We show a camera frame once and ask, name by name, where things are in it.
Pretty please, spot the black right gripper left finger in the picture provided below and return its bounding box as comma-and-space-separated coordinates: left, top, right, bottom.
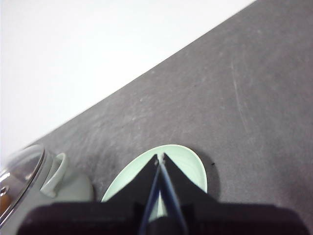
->
101, 154, 161, 222

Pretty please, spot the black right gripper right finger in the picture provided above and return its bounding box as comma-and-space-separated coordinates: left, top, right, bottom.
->
160, 152, 219, 222

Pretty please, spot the pale green round plate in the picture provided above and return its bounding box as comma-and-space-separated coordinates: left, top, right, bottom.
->
101, 143, 209, 220

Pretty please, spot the pale green electric steamer pot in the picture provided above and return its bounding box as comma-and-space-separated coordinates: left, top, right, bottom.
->
0, 149, 95, 225

